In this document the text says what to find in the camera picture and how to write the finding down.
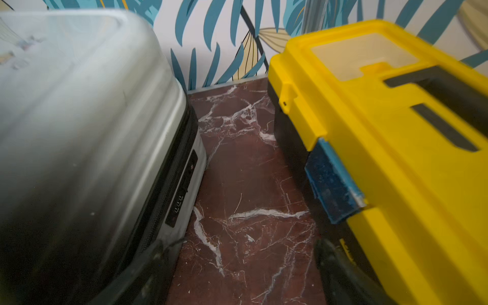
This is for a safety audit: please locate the silver space-print hard suitcase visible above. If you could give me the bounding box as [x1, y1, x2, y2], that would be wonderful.
[1, 9, 206, 304]

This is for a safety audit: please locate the yellow and black toolbox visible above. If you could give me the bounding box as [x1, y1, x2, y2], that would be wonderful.
[268, 20, 487, 304]

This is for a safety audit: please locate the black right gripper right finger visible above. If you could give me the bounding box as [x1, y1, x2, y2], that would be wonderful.
[314, 239, 396, 304]

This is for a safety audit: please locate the right aluminium corner post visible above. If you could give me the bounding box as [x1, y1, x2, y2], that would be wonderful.
[302, 0, 328, 34]

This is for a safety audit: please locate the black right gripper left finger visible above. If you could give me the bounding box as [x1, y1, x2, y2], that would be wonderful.
[89, 239, 183, 304]

